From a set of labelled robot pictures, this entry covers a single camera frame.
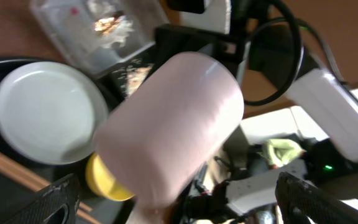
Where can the wooden chopstick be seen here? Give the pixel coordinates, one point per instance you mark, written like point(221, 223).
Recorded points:
point(21, 174)
point(87, 217)

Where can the food scraps and rice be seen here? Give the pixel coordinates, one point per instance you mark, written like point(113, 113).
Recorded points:
point(133, 75)

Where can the white napkin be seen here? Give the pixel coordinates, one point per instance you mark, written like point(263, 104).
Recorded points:
point(101, 9)

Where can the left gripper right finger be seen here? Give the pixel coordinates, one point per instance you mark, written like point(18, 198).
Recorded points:
point(300, 202)

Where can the black rectangular tray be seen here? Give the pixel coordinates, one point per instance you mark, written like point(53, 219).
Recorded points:
point(171, 40)

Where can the pink plastic cup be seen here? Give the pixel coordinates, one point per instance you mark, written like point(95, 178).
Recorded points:
point(155, 141)

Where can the gold foil wrapper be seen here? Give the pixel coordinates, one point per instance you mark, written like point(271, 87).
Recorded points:
point(105, 26)

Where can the yellow bowl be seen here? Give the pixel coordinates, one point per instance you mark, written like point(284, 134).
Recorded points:
point(103, 183)

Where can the grey round plate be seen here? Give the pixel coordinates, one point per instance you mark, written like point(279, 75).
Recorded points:
point(49, 112)

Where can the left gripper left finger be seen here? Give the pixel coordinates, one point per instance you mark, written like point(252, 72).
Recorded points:
point(56, 203)

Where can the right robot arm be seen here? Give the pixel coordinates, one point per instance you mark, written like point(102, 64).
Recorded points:
point(273, 33)

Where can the clear plastic bin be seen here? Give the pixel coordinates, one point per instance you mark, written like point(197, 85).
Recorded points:
point(68, 24)

